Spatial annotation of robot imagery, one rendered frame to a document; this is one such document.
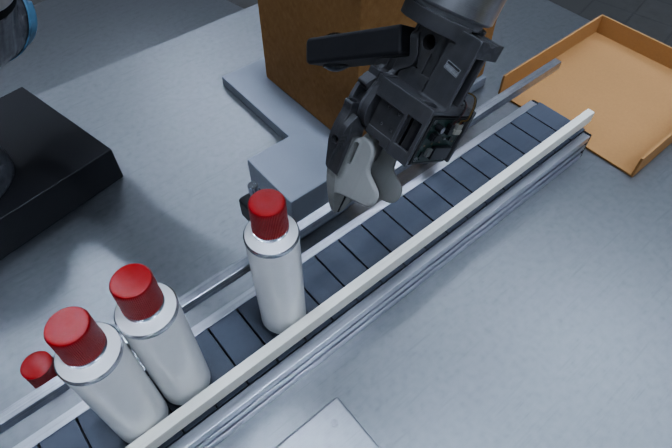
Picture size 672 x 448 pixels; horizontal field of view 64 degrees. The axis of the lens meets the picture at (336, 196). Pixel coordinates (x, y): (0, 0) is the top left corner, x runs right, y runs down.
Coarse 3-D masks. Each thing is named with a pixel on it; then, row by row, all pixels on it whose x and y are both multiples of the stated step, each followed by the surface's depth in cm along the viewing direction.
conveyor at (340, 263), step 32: (512, 128) 82; (544, 128) 82; (480, 160) 78; (512, 160) 78; (544, 160) 78; (416, 192) 74; (448, 192) 74; (384, 224) 70; (416, 224) 70; (320, 256) 67; (352, 256) 67; (384, 256) 67; (416, 256) 67; (320, 288) 64; (224, 320) 61; (256, 320) 61; (224, 352) 60; (288, 352) 59; (96, 416) 55
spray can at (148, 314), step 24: (120, 288) 41; (144, 288) 41; (168, 288) 46; (120, 312) 44; (144, 312) 42; (168, 312) 44; (144, 336) 43; (168, 336) 45; (192, 336) 50; (144, 360) 47; (168, 360) 47; (192, 360) 50; (168, 384) 50; (192, 384) 52
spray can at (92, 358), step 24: (72, 312) 39; (48, 336) 38; (72, 336) 38; (96, 336) 40; (120, 336) 43; (72, 360) 39; (96, 360) 41; (120, 360) 42; (72, 384) 41; (96, 384) 41; (120, 384) 43; (144, 384) 47; (96, 408) 45; (120, 408) 45; (144, 408) 48; (168, 408) 55; (120, 432) 50; (144, 432) 51
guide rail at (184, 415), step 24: (576, 120) 78; (552, 144) 75; (480, 192) 69; (456, 216) 67; (408, 240) 64; (432, 240) 67; (384, 264) 62; (360, 288) 61; (312, 312) 58; (336, 312) 60; (288, 336) 56; (264, 360) 55; (216, 384) 53; (240, 384) 55; (192, 408) 52; (168, 432) 51
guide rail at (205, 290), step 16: (528, 80) 77; (496, 96) 74; (512, 96) 75; (480, 112) 72; (320, 208) 61; (304, 224) 60; (320, 224) 62; (224, 272) 56; (240, 272) 57; (208, 288) 55; (192, 304) 54; (48, 384) 48; (64, 384) 49; (32, 400) 47; (48, 400) 48; (0, 416) 47; (16, 416) 47; (0, 432) 47
